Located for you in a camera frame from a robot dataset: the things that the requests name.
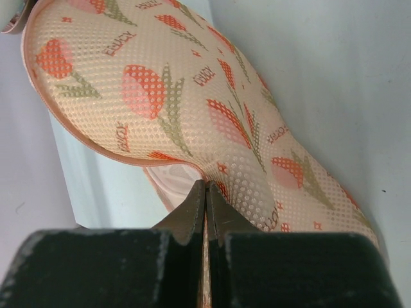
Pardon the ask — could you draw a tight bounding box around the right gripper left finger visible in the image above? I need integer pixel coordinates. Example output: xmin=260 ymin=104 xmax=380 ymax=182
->
xmin=1 ymin=180 xmax=206 ymax=307

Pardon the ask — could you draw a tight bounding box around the floral mesh laundry bag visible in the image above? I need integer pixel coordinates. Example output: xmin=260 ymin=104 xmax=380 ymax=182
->
xmin=1 ymin=0 xmax=391 ymax=308

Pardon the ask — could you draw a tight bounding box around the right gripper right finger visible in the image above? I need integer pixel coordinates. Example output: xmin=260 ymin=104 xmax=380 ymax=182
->
xmin=206 ymin=182 xmax=402 ymax=307

